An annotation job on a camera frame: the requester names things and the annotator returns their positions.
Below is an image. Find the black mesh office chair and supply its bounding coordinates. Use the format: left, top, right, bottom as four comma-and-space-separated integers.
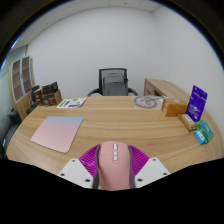
87, 67, 139, 98

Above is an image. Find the wide brown cardboard box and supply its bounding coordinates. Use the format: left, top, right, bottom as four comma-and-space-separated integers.
42, 89, 63, 107

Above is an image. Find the white sticker sheet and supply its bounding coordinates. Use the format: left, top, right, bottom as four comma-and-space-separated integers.
56, 97, 88, 110

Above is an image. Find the small black chair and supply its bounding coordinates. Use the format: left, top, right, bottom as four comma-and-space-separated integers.
25, 84, 41, 115

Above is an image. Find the pink computer mouse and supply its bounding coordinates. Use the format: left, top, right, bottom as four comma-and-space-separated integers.
97, 140, 133, 192

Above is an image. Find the flat green box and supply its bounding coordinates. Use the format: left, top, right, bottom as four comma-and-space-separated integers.
195, 119, 215, 145

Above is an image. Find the small blue box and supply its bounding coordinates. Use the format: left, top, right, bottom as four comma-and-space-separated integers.
193, 129, 207, 146

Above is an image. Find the orange-brown cardboard box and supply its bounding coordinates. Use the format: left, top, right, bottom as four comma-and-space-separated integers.
161, 98, 189, 118

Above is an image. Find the wooden shelf cabinet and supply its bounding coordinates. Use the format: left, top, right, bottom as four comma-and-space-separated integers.
9, 55, 38, 121

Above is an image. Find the tall brown cardboard box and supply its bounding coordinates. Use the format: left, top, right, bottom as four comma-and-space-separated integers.
33, 88, 44, 105

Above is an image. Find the black padded armchair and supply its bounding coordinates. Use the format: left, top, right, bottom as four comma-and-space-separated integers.
0, 108, 23, 158

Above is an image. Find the black cardboard box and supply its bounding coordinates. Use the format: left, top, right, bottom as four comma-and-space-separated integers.
40, 81, 59, 95

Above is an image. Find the small yellow box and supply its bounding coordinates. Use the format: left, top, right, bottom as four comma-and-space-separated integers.
178, 113, 198, 132

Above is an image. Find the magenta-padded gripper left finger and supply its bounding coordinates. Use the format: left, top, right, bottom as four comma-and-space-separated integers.
57, 143, 102, 190

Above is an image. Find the wooden side desk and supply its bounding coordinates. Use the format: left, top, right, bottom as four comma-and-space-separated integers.
143, 78, 188, 104

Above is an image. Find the purple standing pouch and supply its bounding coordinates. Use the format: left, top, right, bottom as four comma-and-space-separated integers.
185, 84, 209, 123

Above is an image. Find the pink and blue mouse pad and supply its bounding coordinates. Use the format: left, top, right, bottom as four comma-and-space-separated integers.
30, 115, 84, 154

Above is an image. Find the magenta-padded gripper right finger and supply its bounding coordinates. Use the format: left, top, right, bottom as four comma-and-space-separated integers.
127, 144, 171, 190

